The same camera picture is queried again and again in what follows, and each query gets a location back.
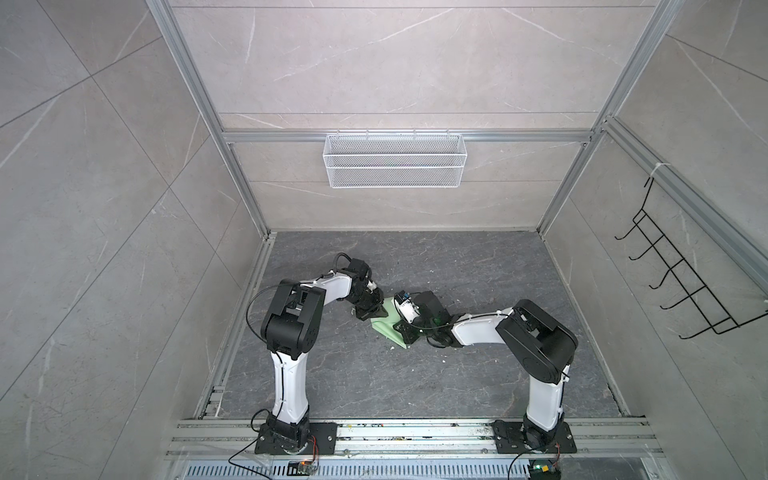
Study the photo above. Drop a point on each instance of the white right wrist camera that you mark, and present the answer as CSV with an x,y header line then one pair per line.
x,y
404,305

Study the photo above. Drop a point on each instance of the white wire mesh basket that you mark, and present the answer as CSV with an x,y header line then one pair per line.
x,y
357,161

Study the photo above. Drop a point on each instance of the left small circuit board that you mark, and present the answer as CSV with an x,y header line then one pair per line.
x,y
302,468

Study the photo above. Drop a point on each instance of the right small circuit board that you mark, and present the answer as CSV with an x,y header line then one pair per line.
x,y
543,470

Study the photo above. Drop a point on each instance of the small circuit board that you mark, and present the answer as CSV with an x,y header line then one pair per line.
x,y
302,468
543,470

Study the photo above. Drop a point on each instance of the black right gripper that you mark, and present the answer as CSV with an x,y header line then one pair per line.
x,y
404,329

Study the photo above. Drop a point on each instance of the light green paper sheet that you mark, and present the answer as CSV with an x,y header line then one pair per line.
x,y
386,325

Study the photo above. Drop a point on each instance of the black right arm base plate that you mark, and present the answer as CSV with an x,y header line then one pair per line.
x,y
515,437

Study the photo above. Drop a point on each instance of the black wire hook rack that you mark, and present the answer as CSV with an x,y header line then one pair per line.
x,y
694,290

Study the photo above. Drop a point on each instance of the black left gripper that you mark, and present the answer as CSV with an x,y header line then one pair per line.
x,y
376,312

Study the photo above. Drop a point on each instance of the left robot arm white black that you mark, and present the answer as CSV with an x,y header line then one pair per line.
x,y
290,330

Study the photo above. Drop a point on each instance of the aluminium frame rail front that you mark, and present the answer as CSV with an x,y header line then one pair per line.
x,y
421,438

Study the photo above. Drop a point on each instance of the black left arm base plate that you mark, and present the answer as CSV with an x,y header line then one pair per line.
x,y
305,438

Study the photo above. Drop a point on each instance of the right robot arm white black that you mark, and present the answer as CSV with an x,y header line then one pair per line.
x,y
543,346

